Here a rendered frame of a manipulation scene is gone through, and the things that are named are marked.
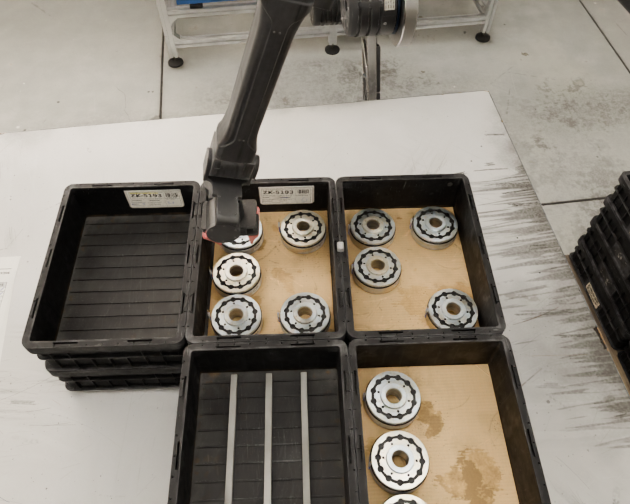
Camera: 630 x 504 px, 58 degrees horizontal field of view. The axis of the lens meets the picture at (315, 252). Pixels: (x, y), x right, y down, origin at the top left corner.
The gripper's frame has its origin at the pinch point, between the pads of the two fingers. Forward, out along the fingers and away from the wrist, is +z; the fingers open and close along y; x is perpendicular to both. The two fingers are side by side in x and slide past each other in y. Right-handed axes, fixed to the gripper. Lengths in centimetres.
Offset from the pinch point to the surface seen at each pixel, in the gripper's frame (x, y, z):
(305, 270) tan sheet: -1.0, 13.6, 12.2
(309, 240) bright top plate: 5.2, 14.7, 9.7
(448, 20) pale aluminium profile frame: 191, 89, 96
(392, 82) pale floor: 159, 58, 107
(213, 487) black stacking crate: -45.5, -3.4, 9.1
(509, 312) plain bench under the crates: -7, 61, 26
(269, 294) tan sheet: -6.8, 5.8, 11.6
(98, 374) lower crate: -22.9, -28.6, 12.6
